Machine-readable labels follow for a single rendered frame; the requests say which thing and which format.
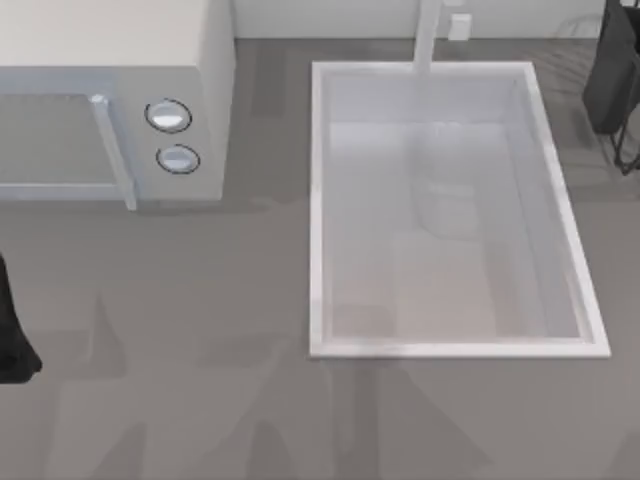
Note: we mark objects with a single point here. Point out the white sink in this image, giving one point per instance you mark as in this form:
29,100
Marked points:
450,210

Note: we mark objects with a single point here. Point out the small microwave knob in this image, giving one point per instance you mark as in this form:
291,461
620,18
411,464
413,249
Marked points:
178,159

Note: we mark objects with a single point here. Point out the large microwave knob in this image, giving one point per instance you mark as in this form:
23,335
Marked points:
168,116

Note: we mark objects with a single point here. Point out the tall white tap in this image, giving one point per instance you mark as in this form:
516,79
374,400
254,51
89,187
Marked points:
428,35

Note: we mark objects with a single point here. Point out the pale microwave oven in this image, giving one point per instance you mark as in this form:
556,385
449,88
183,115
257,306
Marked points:
200,40

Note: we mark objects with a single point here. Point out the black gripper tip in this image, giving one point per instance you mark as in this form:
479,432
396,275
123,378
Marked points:
12,345

